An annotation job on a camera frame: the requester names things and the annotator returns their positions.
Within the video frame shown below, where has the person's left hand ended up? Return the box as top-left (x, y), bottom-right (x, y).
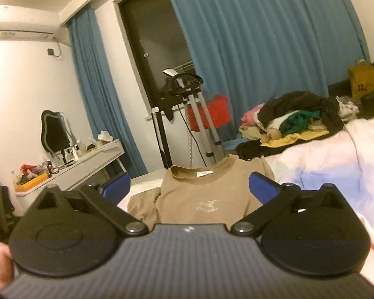
top-left (0, 242), bottom-right (14, 290)

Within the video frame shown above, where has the tan long sleeve shirt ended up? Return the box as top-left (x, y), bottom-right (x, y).
top-left (127, 154), bottom-right (274, 229)

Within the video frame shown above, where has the orange tray with clutter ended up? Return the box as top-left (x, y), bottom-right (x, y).
top-left (11, 164), bottom-right (51, 192)

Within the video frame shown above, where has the blue window curtain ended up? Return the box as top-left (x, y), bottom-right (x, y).
top-left (67, 4), bottom-right (148, 177)
top-left (170, 0), bottom-right (370, 141)

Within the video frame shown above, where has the white dressing table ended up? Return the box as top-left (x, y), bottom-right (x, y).
top-left (14, 139), bottom-right (125, 214)

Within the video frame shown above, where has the blue window curtain right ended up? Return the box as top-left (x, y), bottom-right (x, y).
top-left (170, 0), bottom-right (370, 141)

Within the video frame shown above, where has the yellow paper shopping bag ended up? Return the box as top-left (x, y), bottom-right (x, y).
top-left (348, 60), bottom-right (374, 102)

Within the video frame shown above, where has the pastel tie-dye bed duvet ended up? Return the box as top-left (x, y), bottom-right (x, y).
top-left (119, 118), bottom-right (374, 284)

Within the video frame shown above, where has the pile of mixed clothes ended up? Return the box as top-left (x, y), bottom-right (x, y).
top-left (236, 91), bottom-right (360, 161)

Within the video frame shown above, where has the garment steamer stand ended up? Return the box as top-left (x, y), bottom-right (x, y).
top-left (151, 68), bottom-right (224, 169)

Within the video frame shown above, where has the wavy frame vanity mirror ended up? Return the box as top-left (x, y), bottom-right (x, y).
top-left (40, 109), bottom-right (76, 156)

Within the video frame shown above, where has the blue window curtain left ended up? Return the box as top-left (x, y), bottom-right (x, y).
top-left (67, 4), bottom-right (148, 177)

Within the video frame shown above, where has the white wall air conditioner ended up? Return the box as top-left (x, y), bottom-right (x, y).
top-left (0, 22), bottom-right (59, 41)

